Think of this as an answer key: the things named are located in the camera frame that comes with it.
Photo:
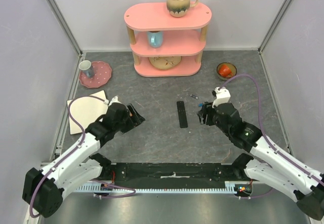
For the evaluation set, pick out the pink three-tier shelf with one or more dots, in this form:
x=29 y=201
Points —
x=184 y=37

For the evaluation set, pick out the white cable duct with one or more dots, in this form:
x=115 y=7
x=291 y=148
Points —
x=228 y=188

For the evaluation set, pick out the cream square plate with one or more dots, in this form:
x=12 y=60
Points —
x=86 y=110

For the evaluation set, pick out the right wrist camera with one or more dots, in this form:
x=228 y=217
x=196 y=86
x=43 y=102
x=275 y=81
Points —
x=221 y=95

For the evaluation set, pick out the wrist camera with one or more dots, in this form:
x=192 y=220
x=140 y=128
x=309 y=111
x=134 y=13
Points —
x=221 y=95
x=114 y=100

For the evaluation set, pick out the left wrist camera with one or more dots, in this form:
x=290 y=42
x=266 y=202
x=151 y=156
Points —
x=114 y=100

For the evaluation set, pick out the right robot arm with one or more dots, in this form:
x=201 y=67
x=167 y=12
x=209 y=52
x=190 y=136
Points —
x=265 y=161

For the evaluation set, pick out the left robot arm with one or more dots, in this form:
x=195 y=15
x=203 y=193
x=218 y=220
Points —
x=45 y=189

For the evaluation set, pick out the black remote control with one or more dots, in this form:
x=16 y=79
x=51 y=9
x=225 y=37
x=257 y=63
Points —
x=182 y=114

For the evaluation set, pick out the beige ceramic mug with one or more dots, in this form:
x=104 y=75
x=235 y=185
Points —
x=179 y=8

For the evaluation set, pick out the beige floral plate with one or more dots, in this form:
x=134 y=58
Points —
x=165 y=63

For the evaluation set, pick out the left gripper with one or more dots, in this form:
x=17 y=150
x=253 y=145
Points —
x=133 y=120

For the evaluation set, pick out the grey white mug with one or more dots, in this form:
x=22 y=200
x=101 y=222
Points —
x=86 y=68

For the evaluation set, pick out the light blue mug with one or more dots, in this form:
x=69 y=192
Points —
x=155 y=38

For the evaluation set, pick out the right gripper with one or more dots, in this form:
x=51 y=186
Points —
x=207 y=113

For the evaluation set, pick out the orange cup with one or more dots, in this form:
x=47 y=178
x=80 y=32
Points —
x=225 y=71

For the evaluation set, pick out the brown patterned bowl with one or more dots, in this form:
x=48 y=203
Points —
x=232 y=67

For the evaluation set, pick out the pink dotted plate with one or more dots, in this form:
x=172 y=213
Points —
x=102 y=74

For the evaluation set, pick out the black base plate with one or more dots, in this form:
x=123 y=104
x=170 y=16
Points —
x=172 y=175

